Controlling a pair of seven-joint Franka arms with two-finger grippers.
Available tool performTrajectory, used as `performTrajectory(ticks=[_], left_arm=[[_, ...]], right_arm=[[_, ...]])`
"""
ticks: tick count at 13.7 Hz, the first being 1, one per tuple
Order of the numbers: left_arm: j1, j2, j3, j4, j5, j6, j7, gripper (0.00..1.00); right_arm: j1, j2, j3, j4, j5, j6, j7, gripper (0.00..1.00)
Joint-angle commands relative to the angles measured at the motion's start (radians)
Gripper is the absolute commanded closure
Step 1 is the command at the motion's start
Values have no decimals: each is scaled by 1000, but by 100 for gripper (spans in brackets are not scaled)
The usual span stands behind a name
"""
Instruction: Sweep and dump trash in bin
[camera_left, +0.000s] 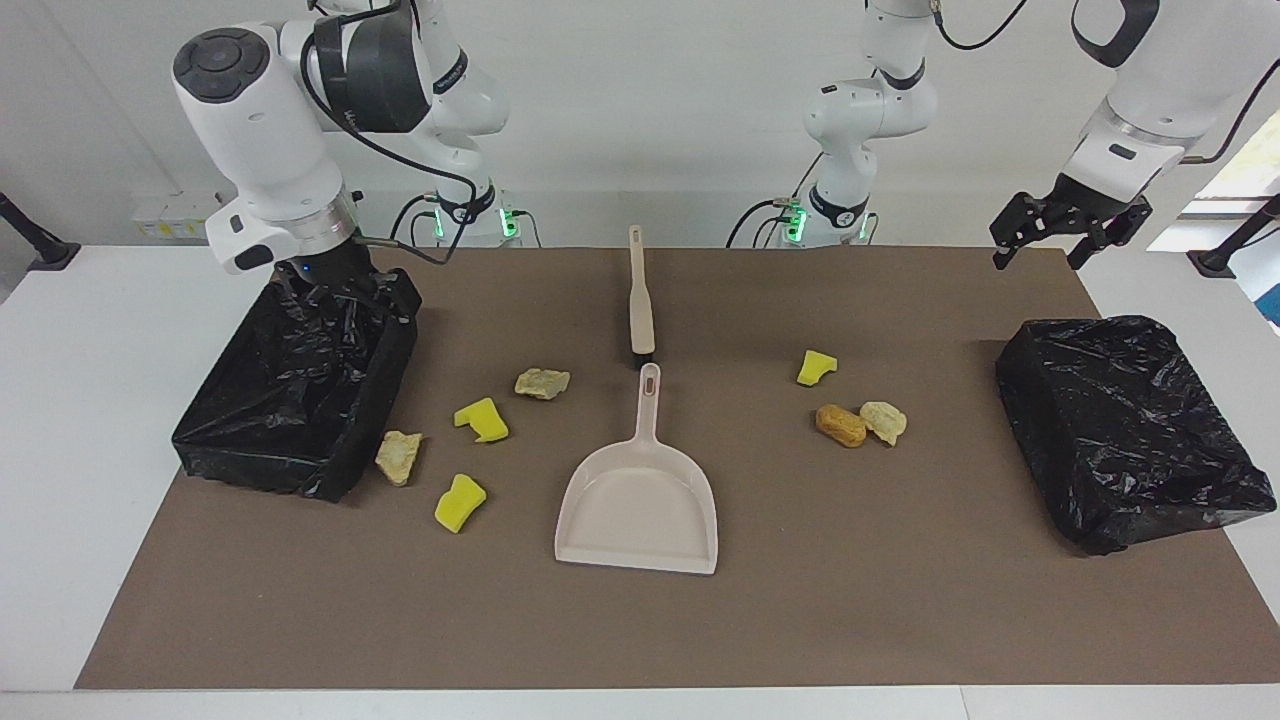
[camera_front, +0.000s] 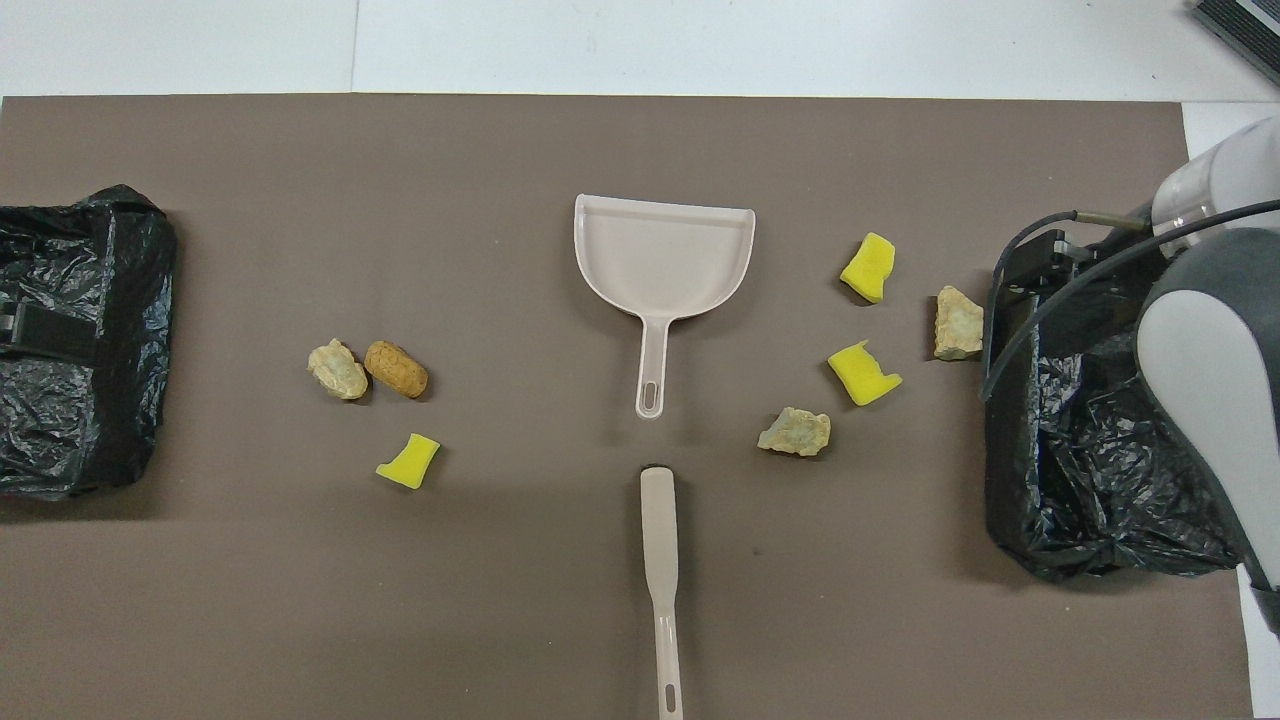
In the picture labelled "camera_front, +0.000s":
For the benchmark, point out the dark ribbed device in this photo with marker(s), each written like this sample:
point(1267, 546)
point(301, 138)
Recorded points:
point(1245, 25)

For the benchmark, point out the yellow sponge piece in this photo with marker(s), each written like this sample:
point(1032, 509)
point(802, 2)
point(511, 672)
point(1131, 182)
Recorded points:
point(862, 376)
point(410, 462)
point(868, 268)

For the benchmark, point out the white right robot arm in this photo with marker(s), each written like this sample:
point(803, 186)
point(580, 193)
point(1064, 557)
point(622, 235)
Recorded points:
point(1210, 370)

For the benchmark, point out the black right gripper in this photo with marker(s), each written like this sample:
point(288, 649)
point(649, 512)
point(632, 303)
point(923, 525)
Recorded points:
point(1035, 270)

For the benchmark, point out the large brown table mat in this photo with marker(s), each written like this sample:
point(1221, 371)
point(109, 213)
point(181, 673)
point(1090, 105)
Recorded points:
point(500, 200)

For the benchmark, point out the beige hand brush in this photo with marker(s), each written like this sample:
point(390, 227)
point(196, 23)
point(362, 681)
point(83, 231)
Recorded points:
point(660, 530)

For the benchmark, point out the brown cork-like chunk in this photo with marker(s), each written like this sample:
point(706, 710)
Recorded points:
point(396, 369)

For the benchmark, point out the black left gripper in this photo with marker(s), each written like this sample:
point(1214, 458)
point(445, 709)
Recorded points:
point(60, 335)

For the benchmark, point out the beige plastic dustpan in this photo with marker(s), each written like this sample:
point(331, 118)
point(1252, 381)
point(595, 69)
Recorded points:
point(660, 260)

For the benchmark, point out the black bag lined bin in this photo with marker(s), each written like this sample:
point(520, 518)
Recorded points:
point(1080, 470)
point(100, 430)

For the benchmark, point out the beige foam rock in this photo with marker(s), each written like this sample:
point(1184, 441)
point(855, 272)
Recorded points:
point(797, 432)
point(338, 370)
point(958, 325)

